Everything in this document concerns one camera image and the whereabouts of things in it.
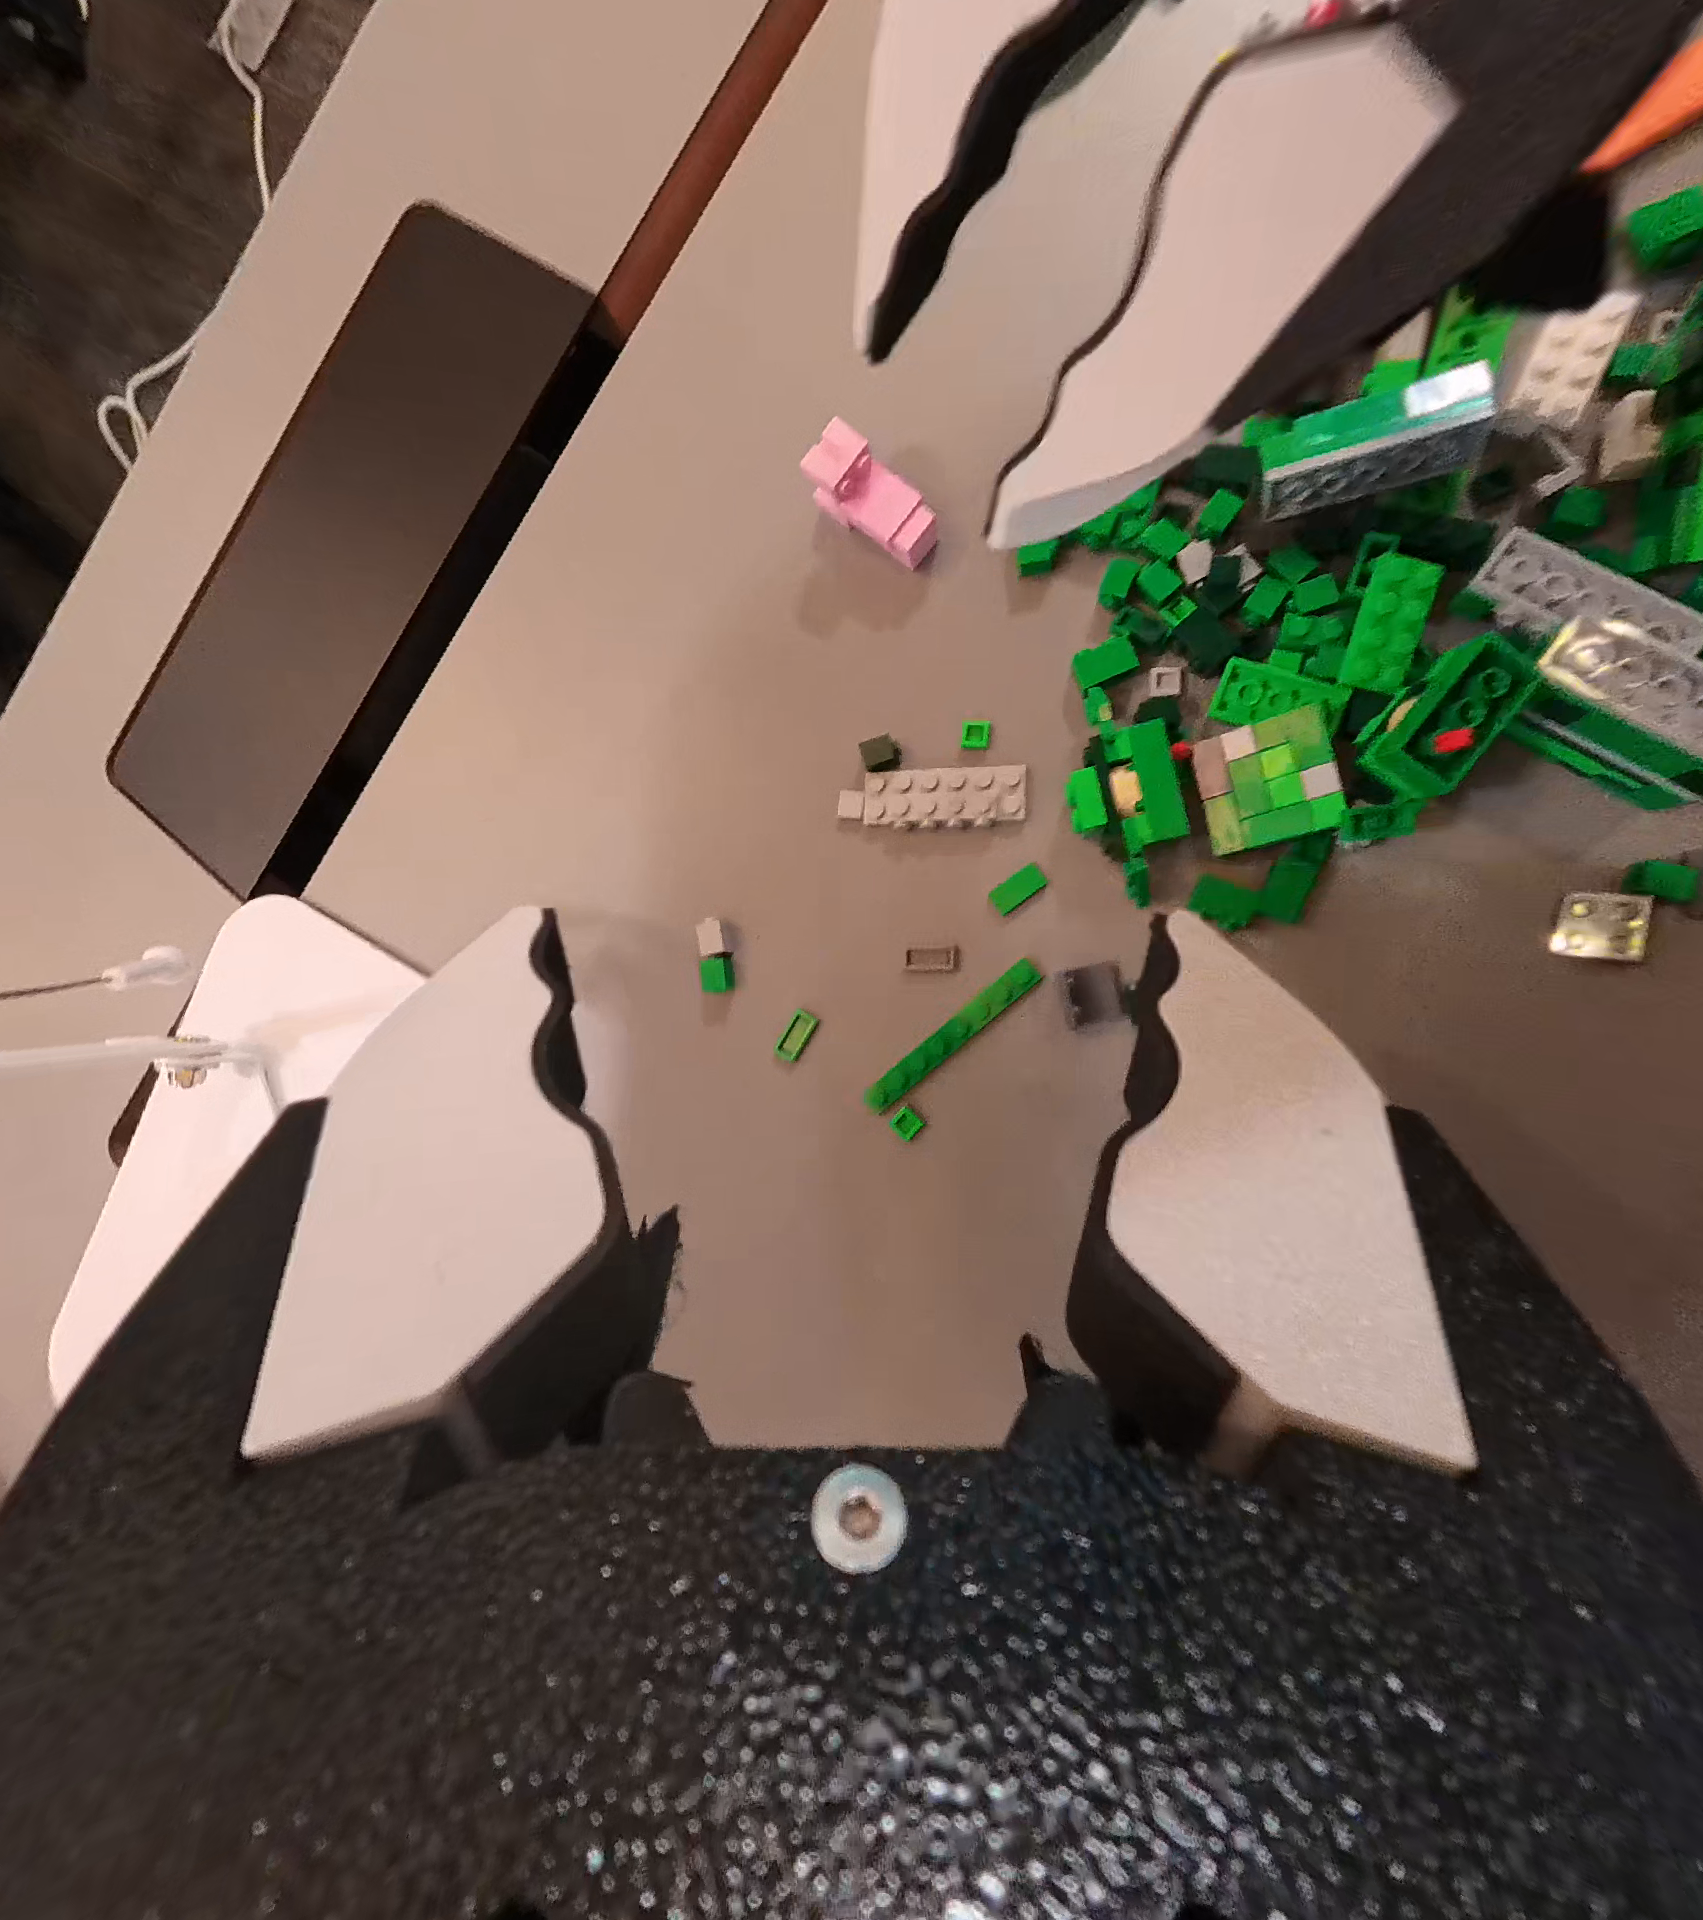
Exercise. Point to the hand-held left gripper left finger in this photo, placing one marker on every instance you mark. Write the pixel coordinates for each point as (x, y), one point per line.
(446, 1185)

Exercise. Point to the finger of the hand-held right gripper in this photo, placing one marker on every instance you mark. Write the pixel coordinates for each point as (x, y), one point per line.
(1272, 226)
(926, 106)

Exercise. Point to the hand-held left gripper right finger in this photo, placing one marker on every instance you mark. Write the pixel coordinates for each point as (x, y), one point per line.
(1272, 1200)

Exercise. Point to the pink brick pig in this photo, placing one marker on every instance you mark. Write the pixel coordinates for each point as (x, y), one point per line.
(869, 494)

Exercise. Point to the grey desk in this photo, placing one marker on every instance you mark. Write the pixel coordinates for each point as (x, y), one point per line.
(730, 646)

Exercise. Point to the white brick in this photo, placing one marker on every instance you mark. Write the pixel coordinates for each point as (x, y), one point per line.
(1579, 352)

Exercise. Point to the white tray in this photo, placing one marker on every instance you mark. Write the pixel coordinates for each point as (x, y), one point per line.
(178, 1185)

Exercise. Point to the small green and grey stack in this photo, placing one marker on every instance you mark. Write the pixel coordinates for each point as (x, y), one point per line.
(715, 968)

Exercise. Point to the long green plate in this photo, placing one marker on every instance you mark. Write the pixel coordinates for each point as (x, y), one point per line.
(955, 1035)

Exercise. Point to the small green tile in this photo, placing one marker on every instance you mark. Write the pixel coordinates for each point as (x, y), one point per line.
(796, 1037)

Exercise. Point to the pile of green bricks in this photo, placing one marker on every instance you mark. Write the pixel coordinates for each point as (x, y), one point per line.
(1393, 602)

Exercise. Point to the green flat tile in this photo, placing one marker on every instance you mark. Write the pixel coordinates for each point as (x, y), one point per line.
(1020, 890)

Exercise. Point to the white stand rod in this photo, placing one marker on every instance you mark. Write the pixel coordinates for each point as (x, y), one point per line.
(43, 1060)

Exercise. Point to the grey square plate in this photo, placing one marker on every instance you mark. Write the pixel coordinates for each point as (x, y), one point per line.
(1604, 927)

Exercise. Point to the grey long studded plate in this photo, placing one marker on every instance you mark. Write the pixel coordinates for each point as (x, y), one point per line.
(943, 797)

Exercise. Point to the dark green small brick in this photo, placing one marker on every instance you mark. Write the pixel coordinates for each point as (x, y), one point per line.
(878, 751)

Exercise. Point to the white power strip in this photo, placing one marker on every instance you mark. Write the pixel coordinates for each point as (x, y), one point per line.
(252, 22)

